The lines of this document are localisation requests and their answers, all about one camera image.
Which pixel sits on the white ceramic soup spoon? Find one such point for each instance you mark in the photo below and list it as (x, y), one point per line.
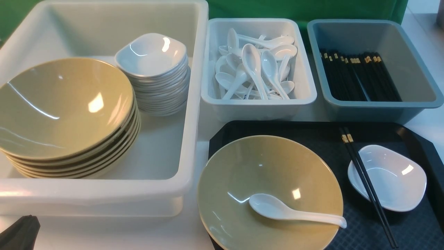
(269, 206)

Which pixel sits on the tan noodle bowl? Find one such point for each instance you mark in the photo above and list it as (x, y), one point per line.
(275, 166)

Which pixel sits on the white sauce dish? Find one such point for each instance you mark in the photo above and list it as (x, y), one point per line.
(399, 182)

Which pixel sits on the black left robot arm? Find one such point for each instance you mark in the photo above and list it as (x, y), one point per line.
(21, 235)

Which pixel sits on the small white plastic bin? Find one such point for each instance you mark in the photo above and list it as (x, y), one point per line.
(299, 81)

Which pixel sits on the pile of white spoons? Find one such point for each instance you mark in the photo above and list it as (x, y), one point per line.
(254, 66)

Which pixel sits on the large white plastic bin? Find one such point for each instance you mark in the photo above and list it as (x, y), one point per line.
(157, 171)

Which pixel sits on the stack of white dishes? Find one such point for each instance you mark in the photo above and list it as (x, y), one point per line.
(158, 68)

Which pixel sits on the bundle of black chopsticks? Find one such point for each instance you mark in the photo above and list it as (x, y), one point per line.
(358, 77)

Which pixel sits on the grey-blue plastic bin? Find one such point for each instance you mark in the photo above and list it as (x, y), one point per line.
(413, 81)

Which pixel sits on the stack of tan bowls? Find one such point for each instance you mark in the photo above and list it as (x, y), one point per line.
(70, 118)

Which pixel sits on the black serving tray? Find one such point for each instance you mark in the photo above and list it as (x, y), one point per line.
(419, 229)

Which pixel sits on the green backdrop cloth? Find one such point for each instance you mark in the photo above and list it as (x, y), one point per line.
(13, 12)

